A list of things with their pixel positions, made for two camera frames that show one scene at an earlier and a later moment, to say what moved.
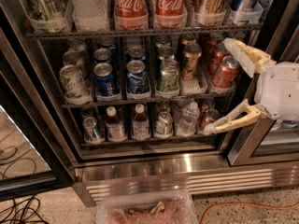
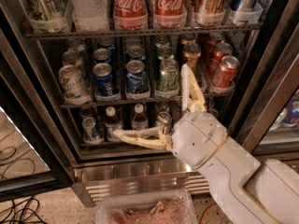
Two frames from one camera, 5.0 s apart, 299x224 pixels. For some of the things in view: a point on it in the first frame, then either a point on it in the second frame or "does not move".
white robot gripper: [280, 91] → [196, 138]
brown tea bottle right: [141, 124] does not move
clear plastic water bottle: [89, 6] does not move
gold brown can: [191, 63] does not move
